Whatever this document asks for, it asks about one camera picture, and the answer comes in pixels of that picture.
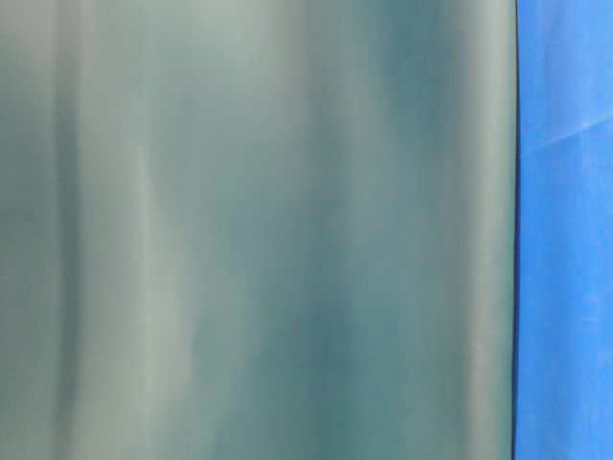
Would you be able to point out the green backdrop sheet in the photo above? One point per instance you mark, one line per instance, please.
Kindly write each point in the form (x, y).
(257, 229)

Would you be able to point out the blue table cloth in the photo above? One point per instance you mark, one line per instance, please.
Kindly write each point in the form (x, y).
(564, 333)

